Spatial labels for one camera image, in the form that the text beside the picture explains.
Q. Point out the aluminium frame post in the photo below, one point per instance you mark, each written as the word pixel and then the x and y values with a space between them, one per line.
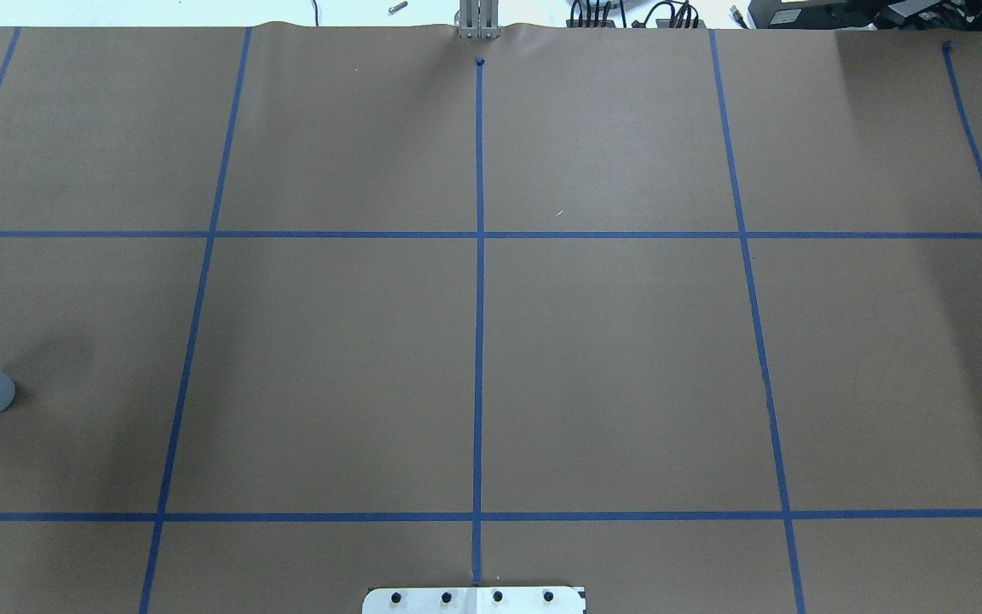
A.
pixel 478 19

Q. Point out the white pedestal column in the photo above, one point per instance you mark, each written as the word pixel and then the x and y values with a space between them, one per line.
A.
pixel 508 599

